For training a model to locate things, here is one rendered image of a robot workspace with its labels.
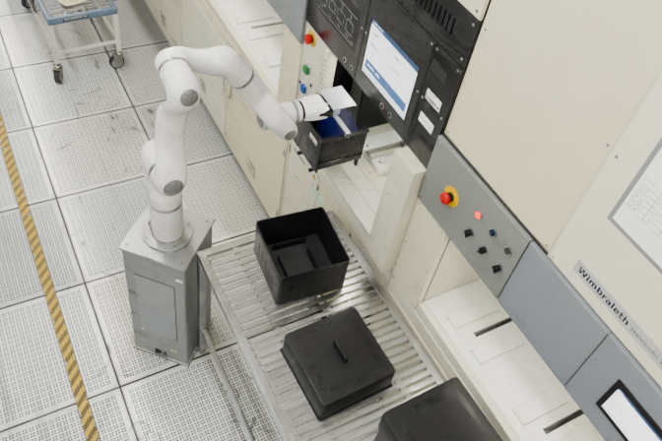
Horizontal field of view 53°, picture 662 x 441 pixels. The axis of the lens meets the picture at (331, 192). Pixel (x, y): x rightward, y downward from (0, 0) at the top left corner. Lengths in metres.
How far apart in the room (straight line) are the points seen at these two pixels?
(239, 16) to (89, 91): 1.31
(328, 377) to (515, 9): 1.28
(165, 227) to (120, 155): 1.56
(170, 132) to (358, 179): 0.91
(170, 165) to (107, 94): 2.23
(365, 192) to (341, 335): 0.69
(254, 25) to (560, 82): 2.25
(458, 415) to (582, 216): 0.77
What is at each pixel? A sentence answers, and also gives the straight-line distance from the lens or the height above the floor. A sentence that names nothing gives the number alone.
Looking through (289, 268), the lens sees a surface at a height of 0.77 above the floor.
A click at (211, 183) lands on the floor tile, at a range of 3.91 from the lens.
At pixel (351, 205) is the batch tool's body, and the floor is 0.87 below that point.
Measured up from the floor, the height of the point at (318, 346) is 0.86.
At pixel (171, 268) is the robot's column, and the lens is 2.63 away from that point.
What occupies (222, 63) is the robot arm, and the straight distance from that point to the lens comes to 2.16.
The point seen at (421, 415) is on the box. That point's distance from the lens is 2.10.
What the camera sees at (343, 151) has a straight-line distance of 2.60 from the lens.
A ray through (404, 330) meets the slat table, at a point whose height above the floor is 0.76.
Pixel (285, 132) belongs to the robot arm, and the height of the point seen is 1.27.
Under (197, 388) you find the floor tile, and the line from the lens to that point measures 3.19.
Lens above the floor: 2.86
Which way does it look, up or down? 47 degrees down
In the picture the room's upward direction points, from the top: 12 degrees clockwise
